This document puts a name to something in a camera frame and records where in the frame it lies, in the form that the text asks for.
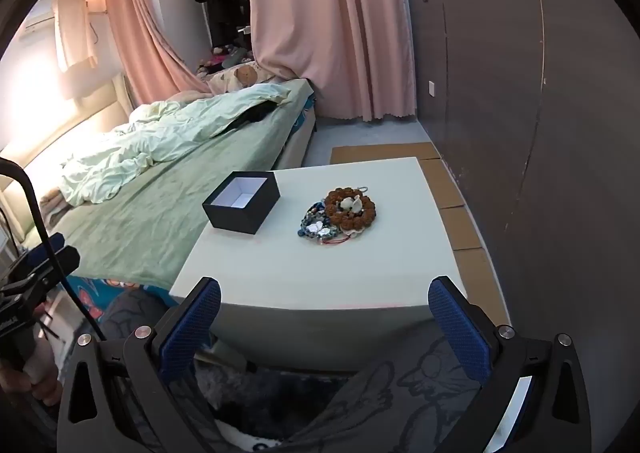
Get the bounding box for brown bead bracelet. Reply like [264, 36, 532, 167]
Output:
[322, 188, 377, 230]

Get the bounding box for blue patterned sheet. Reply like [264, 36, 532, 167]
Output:
[64, 275, 172, 334]

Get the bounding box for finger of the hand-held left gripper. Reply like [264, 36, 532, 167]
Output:
[21, 232, 67, 265]
[0, 247, 82, 298]

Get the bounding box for wide pink curtain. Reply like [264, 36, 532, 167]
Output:
[248, 0, 419, 123]

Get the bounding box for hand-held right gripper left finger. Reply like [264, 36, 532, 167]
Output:
[56, 277, 223, 453]

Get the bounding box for beige headboard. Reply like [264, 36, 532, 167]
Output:
[0, 72, 137, 245]

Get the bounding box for cardboard strip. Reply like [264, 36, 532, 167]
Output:
[419, 158, 512, 326]

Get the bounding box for white bed base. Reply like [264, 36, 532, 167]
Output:
[272, 106, 319, 170]

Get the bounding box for light green duvet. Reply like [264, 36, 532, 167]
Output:
[50, 82, 294, 207]

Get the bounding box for dark brown wardrobe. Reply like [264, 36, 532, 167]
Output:
[404, 0, 640, 386]

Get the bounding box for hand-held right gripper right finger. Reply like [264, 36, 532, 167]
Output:
[428, 276, 594, 453]

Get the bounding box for black cable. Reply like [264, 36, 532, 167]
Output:
[0, 157, 109, 342]

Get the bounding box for hanging cream towel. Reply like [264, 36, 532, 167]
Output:
[52, 0, 99, 72]

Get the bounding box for white air conditioner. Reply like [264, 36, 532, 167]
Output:
[20, 8, 59, 35]

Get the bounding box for blue bead bracelet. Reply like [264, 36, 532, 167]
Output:
[298, 203, 347, 245]

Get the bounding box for grey printed pants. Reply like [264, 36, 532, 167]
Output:
[75, 283, 506, 453]

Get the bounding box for plush toys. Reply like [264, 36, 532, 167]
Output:
[197, 46, 251, 80]

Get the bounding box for black jewelry box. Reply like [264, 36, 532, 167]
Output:
[202, 171, 281, 235]

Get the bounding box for bear print pillow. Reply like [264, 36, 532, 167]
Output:
[207, 60, 277, 95]

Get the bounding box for flattened cardboard sheet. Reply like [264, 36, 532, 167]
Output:
[330, 143, 442, 165]

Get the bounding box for person's left hand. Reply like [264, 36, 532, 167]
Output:
[0, 344, 64, 408]

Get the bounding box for narrow pink curtain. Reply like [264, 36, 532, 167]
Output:
[102, 0, 215, 107]

